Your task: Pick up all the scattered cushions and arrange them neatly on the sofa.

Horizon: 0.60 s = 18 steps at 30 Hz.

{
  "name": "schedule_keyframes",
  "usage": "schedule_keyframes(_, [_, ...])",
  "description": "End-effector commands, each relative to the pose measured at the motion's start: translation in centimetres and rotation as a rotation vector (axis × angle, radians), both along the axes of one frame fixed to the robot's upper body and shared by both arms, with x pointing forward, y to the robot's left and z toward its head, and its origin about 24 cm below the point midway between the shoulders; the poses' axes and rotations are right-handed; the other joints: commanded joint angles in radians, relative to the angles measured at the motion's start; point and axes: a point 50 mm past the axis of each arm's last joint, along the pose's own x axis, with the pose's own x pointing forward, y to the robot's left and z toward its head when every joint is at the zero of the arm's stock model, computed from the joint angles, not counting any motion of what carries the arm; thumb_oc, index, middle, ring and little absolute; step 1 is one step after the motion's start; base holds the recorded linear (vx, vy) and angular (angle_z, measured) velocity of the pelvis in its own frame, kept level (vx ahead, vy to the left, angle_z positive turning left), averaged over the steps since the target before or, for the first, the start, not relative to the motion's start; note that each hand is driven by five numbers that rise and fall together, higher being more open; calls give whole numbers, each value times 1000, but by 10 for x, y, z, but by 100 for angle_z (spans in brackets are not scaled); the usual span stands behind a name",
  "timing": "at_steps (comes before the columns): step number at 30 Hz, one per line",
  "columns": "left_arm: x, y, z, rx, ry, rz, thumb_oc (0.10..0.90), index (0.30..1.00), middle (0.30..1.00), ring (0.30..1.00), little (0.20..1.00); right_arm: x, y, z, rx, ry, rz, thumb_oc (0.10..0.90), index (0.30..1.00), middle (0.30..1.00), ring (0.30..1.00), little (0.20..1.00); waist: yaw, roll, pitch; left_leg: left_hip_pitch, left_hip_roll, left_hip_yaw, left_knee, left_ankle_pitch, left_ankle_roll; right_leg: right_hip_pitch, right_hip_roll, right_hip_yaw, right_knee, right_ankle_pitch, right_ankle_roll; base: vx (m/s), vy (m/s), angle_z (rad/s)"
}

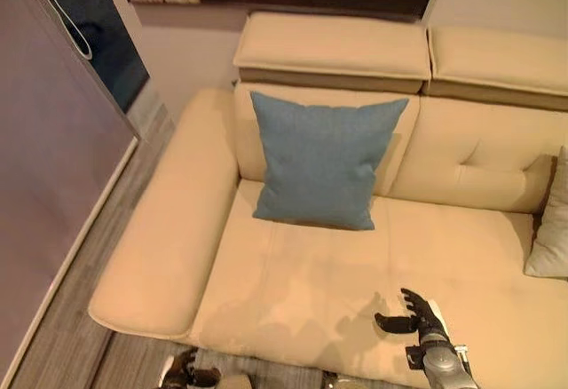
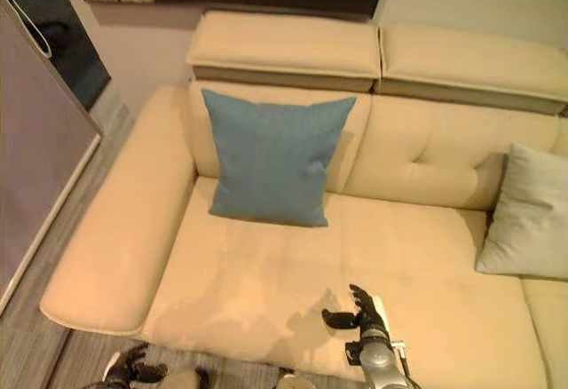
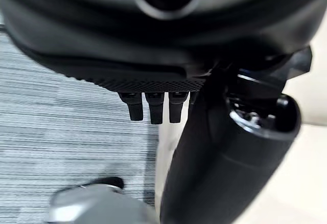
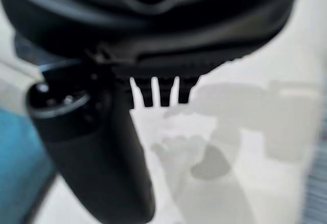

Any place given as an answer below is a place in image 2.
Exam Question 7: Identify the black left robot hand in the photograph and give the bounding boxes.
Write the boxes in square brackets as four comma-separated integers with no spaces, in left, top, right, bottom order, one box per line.
[102,343,169,385]

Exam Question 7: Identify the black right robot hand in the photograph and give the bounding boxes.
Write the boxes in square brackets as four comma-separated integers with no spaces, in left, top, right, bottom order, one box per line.
[321,283,391,332]

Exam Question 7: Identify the cream leather sofa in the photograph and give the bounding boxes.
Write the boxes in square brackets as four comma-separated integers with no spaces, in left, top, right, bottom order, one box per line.
[39,10,568,389]

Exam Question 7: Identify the cream sofa headrest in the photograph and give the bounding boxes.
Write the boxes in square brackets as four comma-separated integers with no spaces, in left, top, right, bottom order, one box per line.
[371,23,568,117]
[185,10,383,95]

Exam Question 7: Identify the blue square cushion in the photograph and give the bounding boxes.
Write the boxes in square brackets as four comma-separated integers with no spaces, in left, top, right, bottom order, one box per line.
[201,89,358,228]

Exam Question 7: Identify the pale grey cushion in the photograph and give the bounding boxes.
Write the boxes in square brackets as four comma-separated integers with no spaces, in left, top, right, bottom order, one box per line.
[475,142,568,280]

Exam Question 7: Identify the grey cabinet with dark glass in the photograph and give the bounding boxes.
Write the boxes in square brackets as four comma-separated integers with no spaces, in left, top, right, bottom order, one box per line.
[0,0,112,314]

